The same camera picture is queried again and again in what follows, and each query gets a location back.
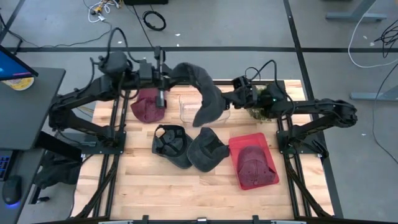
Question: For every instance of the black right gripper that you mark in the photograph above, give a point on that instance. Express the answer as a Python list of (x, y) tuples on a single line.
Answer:
[(245, 93)]

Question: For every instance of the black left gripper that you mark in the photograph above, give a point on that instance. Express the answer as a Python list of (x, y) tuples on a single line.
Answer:
[(161, 77)]

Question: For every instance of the dark grey baseball cap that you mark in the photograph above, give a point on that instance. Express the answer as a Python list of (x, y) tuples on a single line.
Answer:
[(202, 155), (208, 99), (178, 157)]

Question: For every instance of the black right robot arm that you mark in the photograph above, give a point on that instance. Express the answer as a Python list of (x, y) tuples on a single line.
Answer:
[(311, 107)]

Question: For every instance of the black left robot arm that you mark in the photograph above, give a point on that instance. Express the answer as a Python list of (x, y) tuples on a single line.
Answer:
[(81, 93)]

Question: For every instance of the green potted plant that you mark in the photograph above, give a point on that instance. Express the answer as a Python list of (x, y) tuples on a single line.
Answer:
[(256, 115)]

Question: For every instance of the clear plastic bin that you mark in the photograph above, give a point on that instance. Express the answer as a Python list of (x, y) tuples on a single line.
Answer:
[(186, 109)]

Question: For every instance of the red plastic bin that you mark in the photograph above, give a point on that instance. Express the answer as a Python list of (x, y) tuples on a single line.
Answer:
[(245, 143)]

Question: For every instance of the yellow wipes canister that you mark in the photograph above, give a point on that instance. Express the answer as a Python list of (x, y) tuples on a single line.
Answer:
[(21, 84)]

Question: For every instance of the dark grey desk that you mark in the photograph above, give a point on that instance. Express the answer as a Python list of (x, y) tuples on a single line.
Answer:
[(28, 118)]

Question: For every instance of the black bulky equipment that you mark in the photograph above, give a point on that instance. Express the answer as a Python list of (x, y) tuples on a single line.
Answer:
[(57, 171)]

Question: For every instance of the grey desk leg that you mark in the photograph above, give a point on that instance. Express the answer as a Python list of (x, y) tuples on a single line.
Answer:
[(373, 95), (354, 16)]

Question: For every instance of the blue screen computer monitor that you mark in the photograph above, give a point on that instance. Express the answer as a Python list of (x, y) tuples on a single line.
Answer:
[(9, 67)]

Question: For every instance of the black keyboard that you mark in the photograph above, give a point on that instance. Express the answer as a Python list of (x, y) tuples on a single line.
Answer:
[(3, 166)]

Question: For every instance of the black computer mouse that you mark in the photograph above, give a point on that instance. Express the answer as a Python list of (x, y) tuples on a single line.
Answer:
[(12, 188)]

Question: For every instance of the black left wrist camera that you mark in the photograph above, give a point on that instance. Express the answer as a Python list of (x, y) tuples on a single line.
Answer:
[(145, 71)]

